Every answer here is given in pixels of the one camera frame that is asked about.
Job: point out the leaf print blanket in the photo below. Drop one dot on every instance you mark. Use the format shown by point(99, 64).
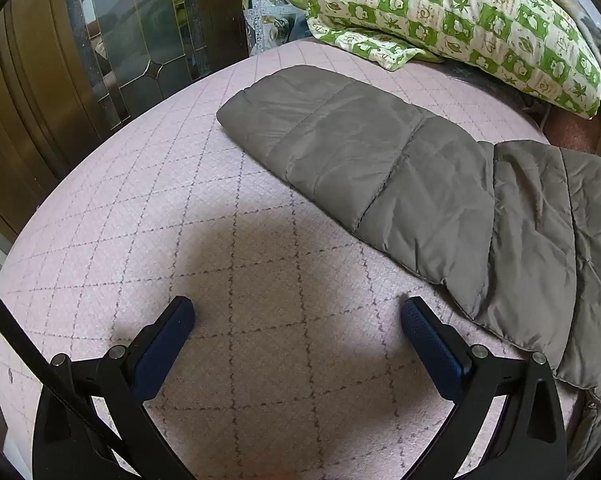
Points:
point(593, 35)

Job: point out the reddish brown sofa cushion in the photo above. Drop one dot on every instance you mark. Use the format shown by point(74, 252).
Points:
point(580, 135)

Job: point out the green checked pillow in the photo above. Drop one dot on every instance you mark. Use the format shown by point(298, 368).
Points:
point(460, 15)

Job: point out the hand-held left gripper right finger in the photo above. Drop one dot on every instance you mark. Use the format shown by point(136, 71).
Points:
point(430, 350)

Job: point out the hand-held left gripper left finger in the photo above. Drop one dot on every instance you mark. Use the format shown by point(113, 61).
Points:
point(164, 356)

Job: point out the pink quilted mattress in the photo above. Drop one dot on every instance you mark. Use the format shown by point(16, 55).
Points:
point(180, 200)

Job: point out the printed plastic sheet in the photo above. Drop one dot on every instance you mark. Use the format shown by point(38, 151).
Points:
point(265, 5)

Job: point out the wooden door with glass panel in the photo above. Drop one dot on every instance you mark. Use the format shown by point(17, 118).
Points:
point(55, 85)

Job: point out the grey quilted jacket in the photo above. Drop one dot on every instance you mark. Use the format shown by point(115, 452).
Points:
point(405, 180)

